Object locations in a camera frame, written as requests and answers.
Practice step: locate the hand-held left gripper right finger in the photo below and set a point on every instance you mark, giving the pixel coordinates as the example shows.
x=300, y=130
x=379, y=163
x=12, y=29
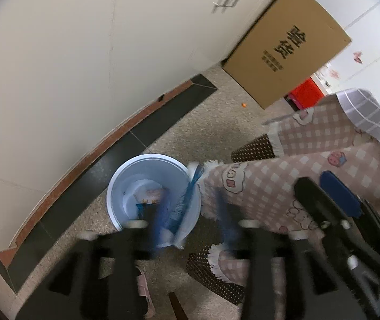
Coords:
x=228, y=220

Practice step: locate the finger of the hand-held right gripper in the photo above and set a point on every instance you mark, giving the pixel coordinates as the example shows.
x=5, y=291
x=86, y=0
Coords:
x=340, y=193
x=313, y=200

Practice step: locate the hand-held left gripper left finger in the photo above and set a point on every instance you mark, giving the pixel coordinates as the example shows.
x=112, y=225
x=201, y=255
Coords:
x=155, y=236

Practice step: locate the blue white plastic packet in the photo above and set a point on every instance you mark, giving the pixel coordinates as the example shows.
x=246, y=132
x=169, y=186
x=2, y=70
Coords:
x=190, y=186

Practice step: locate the light blue plastic bin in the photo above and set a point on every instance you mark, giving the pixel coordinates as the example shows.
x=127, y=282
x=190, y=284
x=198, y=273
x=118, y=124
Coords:
x=120, y=186

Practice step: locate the pink checkered tablecloth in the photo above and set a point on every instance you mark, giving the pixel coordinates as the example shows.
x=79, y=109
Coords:
x=276, y=180

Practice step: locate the orange patterned packet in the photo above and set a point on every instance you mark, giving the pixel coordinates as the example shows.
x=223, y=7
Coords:
x=150, y=195

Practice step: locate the pink slipper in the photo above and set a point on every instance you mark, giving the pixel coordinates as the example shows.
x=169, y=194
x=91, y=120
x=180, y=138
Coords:
x=145, y=293

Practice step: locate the dark wooden chair leg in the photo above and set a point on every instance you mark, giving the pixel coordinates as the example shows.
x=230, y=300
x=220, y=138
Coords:
x=178, y=308

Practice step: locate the grey checkered cloth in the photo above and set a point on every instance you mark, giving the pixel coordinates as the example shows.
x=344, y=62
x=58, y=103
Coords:
x=366, y=110

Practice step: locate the red plastic stool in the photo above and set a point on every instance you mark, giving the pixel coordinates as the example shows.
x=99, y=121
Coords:
x=305, y=91

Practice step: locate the brown cardboard box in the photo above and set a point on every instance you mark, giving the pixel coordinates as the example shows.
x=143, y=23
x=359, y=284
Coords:
x=276, y=63

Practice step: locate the white cabinet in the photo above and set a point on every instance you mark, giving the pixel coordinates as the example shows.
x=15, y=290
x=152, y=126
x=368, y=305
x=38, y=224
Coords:
x=76, y=73

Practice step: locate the pink wall sticker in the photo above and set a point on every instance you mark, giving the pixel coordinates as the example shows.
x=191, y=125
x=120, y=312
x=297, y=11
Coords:
x=333, y=72
x=357, y=57

